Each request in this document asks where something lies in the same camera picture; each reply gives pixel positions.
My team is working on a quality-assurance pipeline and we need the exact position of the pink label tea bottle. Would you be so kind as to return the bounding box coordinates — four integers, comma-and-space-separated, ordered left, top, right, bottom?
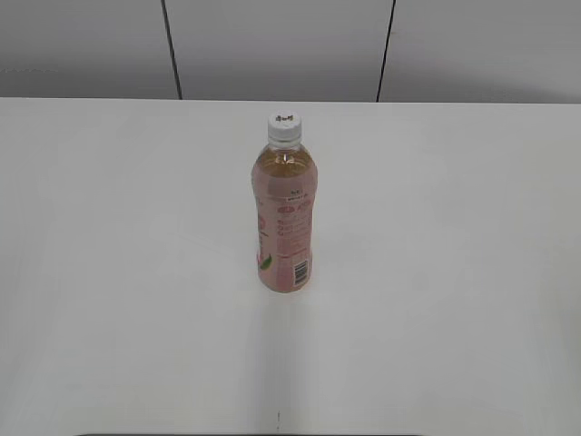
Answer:
251, 140, 318, 293

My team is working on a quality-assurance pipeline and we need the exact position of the white bottle cap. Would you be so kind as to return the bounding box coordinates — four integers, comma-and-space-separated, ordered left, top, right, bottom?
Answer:
267, 111, 302, 142

